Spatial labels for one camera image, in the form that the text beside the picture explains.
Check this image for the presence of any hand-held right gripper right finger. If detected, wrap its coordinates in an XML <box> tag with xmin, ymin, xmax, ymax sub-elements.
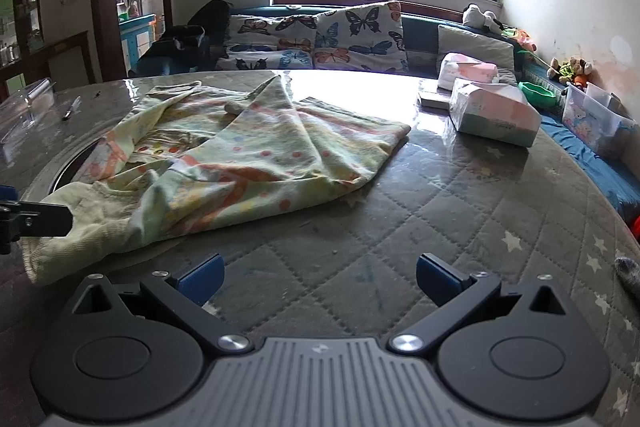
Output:
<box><xmin>389</xmin><ymin>253</ymin><xmax>582</xmax><ymax>356</ymax></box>

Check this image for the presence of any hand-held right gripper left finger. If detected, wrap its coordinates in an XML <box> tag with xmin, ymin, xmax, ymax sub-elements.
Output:
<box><xmin>59</xmin><ymin>253</ymin><xmax>254</xmax><ymax>356</ymax></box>

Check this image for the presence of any green floral garment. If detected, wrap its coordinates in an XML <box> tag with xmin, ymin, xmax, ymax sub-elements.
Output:
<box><xmin>20</xmin><ymin>74</ymin><xmax>412</xmax><ymax>287</ymax></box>

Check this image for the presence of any round black induction cooktop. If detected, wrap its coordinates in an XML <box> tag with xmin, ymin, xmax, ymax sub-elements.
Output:
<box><xmin>49</xmin><ymin>141</ymin><xmax>103</xmax><ymax>195</ymax></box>

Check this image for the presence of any clear plastic container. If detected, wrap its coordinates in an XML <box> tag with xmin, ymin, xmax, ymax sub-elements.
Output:
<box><xmin>0</xmin><ymin>78</ymin><xmax>55</xmax><ymax>162</ymax></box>

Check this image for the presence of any dark wooden display cabinet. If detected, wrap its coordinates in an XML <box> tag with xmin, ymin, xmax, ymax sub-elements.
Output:
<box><xmin>0</xmin><ymin>0</ymin><xmax>93</xmax><ymax>105</ymax></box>

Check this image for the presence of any white green tissue pack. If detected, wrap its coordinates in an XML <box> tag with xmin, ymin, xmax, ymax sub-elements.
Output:
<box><xmin>448</xmin><ymin>78</ymin><xmax>542</xmax><ymax>148</ymax></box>

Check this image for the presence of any small grey flat box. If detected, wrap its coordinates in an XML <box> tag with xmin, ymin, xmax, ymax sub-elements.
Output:
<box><xmin>418</xmin><ymin>89</ymin><xmax>453</xmax><ymax>110</ymax></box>

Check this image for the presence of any grey cloth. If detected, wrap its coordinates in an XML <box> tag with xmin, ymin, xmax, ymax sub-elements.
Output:
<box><xmin>614</xmin><ymin>257</ymin><xmax>640</xmax><ymax>299</ymax></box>

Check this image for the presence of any blue white cabinet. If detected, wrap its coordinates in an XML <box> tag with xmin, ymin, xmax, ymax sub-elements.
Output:
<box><xmin>120</xmin><ymin>13</ymin><xmax>157</xmax><ymax>68</ymax></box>

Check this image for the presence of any green plastic bowl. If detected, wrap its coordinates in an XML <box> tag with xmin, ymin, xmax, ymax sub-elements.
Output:
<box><xmin>518</xmin><ymin>81</ymin><xmax>557</xmax><ymax>108</ymax></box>

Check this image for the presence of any pink floral tissue pack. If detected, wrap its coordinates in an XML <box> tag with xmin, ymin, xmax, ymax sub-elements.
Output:
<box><xmin>438</xmin><ymin>52</ymin><xmax>500</xmax><ymax>90</ymax></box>

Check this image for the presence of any clear plastic storage box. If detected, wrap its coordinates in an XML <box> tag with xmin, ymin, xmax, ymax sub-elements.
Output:
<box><xmin>561</xmin><ymin>83</ymin><xmax>636</xmax><ymax>160</ymax></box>

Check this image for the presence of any black bag on sofa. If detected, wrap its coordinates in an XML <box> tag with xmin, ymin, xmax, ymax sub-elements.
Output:
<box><xmin>132</xmin><ymin>1</ymin><xmax>231</xmax><ymax>75</ymax></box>

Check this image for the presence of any grey pillow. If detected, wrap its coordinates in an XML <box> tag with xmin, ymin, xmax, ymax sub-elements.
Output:
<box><xmin>437</xmin><ymin>24</ymin><xmax>518</xmax><ymax>85</ymax></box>

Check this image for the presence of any pink green plush toy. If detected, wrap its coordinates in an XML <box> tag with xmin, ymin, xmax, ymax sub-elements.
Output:
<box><xmin>502</xmin><ymin>27</ymin><xmax>538</xmax><ymax>54</ymax></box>

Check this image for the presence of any large butterfly print pillow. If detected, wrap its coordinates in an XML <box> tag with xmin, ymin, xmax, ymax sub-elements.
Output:
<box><xmin>314</xmin><ymin>1</ymin><xmax>410</xmax><ymax>74</ymax></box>

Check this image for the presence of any panda plush toy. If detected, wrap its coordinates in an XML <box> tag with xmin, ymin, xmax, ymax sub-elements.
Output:
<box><xmin>461</xmin><ymin>4</ymin><xmax>503</xmax><ymax>32</ymax></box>

